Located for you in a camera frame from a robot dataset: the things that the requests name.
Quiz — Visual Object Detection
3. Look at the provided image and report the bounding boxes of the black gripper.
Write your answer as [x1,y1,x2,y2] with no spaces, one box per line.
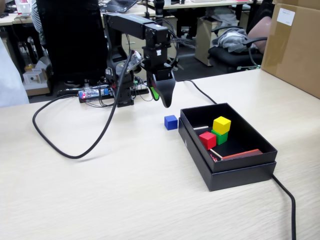
[142,44,177,109]

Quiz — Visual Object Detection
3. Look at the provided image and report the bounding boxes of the blue wooden cube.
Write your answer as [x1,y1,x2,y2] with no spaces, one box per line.
[164,114,179,131]

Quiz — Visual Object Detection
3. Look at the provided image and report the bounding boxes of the red wooden cube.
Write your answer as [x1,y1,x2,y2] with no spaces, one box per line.
[199,131,217,151]

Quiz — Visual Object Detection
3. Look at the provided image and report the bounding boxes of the yellow wooden cube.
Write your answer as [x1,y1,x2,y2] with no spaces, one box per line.
[212,116,232,135]

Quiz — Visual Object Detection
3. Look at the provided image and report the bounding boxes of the green wooden cube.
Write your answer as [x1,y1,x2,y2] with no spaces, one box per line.
[210,129,229,146]

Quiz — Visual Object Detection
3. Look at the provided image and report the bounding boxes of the black cardboard box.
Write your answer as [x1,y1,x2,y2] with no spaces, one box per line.
[179,101,279,174]

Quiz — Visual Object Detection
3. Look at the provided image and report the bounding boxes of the black open box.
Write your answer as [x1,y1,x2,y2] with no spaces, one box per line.
[177,117,277,192]

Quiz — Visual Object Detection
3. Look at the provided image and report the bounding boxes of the cardboard box with white label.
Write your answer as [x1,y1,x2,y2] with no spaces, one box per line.
[260,0,320,100]

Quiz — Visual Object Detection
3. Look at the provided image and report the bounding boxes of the red white box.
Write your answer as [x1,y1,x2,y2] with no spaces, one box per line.
[14,0,35,17]

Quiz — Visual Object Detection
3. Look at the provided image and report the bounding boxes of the black white shoes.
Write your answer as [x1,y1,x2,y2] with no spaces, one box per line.
[172,56,185,71]

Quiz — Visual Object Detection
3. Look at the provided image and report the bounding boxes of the controller board with red light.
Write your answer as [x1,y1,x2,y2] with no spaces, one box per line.
[78,86,111,103]

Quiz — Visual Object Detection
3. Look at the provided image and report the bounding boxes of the black armrest office chair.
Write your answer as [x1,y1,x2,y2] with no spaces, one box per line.
[208,24,268,74]

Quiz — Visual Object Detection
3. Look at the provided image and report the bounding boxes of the black pole with white rings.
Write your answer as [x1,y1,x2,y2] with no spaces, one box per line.
[153,0,166,19]

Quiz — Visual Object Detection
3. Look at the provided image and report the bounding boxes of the grey crumpled clothes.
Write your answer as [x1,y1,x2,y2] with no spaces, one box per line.
[215,27,258,54]

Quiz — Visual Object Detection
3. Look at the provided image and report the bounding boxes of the black laptop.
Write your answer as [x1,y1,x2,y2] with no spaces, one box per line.
[106,0,139,14]

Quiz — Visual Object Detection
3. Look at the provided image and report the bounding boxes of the beige office desk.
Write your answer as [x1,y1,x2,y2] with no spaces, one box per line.
[147,0,263,11]
[0,3,157,27]

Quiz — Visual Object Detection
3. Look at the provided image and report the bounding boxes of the person in black shirt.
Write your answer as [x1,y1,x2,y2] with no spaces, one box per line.
[246,0,276,55]

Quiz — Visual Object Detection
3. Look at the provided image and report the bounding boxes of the white small cardboard boxes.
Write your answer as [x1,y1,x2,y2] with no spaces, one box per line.
[21,67,50,97]

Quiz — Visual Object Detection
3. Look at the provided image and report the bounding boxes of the person in striped shirt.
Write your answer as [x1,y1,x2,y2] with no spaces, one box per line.
[31,0,46,45]

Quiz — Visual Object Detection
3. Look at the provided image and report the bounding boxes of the person in white shirt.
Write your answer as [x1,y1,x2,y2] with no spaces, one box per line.
[0,37,30,109]

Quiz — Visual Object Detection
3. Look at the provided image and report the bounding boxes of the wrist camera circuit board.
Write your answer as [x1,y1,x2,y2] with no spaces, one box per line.
[123,49,145,73]

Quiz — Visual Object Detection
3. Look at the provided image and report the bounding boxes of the thin black arm wires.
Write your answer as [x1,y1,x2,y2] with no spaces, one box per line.
[159,18,198,70]

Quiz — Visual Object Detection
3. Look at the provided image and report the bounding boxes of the thick black camera cable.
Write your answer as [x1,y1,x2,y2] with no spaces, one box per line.
[32,48,137,160]

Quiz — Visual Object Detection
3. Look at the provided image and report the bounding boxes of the thick black power cable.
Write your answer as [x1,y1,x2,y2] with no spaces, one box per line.
[174,79,297,240]

